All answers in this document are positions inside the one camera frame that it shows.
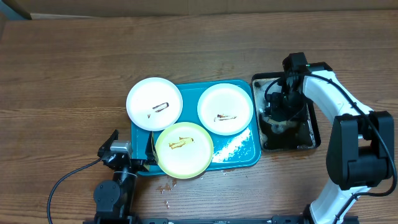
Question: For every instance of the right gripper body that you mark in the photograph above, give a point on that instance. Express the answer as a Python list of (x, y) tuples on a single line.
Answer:
[(293, 104)]

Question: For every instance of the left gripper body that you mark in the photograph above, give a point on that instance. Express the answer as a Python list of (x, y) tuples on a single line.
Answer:
[(138, 165)]

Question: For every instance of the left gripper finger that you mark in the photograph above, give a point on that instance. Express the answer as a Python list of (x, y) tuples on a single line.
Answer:
[(150, 150), (105, 147)]

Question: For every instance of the white plate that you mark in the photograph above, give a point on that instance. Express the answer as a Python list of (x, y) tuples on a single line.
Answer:
[(154, 104), (225, 109)]

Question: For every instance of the yellow green sponge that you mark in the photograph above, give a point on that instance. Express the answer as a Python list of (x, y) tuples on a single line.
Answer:
[(283, 124)]

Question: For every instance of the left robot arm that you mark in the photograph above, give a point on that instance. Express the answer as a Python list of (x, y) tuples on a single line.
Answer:
[(114, 197)]

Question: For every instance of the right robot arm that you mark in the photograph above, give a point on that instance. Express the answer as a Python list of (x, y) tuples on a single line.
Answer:
[(360, 155)]

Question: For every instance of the black soapy water tray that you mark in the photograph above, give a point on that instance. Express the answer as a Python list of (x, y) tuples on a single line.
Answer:
[(274, 138)]

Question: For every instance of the yellow-green plate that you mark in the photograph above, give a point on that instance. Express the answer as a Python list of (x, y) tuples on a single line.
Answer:
[(184, 150)]

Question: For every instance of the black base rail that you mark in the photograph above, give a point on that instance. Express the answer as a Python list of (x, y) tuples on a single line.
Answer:
[(278, 219)]

